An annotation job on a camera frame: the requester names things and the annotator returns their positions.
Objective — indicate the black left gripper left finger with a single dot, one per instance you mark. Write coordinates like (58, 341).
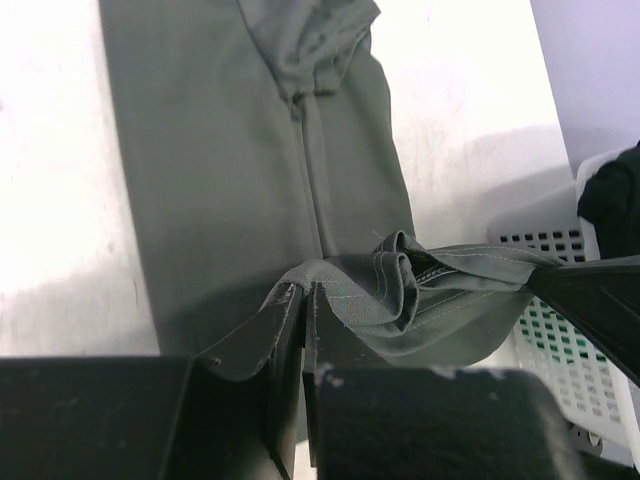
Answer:
(227, 413)

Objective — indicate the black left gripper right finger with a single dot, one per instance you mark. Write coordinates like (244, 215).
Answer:
(371, 421)

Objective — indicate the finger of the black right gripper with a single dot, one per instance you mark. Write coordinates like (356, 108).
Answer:
(601, 299)

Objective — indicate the grey t shirt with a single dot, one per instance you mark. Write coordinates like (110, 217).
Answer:
(352, 148)

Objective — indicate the black t shirt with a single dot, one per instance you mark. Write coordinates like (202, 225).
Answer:
(610, 203)

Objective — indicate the white perforated plastic basket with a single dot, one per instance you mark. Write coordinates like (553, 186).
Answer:
(580, 334)

